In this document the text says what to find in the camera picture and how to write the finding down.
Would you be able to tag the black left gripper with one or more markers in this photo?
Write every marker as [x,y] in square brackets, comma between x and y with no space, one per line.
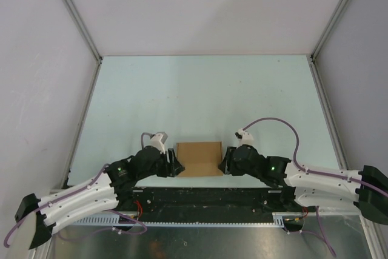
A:
[174,166]

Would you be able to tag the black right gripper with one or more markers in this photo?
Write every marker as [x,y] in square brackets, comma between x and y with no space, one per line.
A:
[227,165]

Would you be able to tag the brown cardboard box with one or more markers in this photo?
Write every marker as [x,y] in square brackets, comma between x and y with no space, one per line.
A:
[200,159]

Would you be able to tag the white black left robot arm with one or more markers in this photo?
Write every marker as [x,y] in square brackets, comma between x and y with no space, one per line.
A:
[105,191]

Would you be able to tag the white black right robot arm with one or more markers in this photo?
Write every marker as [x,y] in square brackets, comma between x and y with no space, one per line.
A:
[364,190]

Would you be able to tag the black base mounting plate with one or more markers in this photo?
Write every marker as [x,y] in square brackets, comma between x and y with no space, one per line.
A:
[194,201]

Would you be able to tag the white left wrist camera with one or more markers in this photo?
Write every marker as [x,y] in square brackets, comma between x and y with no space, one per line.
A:
[158,141]

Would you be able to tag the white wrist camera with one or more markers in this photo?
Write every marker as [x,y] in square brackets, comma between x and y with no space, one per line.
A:
[158,141]
[244,138]

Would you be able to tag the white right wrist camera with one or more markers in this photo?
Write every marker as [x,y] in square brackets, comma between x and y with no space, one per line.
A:
[244,138]

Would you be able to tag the grey slotted cable duct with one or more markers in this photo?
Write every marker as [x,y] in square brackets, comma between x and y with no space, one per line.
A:
[251,219]

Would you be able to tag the aluminium rail right side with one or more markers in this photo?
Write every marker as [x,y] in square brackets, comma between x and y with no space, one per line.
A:
[328,115]

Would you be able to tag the aluminium corner post left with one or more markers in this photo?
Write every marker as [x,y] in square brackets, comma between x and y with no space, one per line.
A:
[82,28]

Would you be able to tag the aluminium corner post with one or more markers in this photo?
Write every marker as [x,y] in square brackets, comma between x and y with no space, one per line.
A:
[82,28]
[329,28]

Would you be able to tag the aluminium corner post right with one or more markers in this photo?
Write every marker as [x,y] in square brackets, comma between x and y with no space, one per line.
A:
[329,28]

